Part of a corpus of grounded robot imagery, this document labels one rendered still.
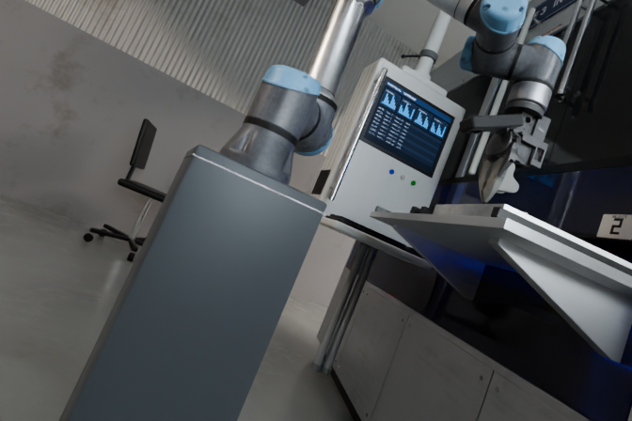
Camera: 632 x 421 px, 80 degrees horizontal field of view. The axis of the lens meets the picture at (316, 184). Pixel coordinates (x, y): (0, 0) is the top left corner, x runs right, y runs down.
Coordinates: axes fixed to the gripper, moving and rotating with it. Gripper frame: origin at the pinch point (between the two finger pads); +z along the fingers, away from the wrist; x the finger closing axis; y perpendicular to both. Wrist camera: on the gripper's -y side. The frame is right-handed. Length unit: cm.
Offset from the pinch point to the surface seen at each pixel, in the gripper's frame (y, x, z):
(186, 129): -126, 326, -26
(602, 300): 30.5, -2.4, 9.7
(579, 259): 14.4, -10.9, 6.2
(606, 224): 38.7, 9.9, -9.5
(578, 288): 24.6, -2.4, 9.4
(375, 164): 2, 88, -18
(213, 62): -130, 326, -101
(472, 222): -1.2, -1.7, 6.2
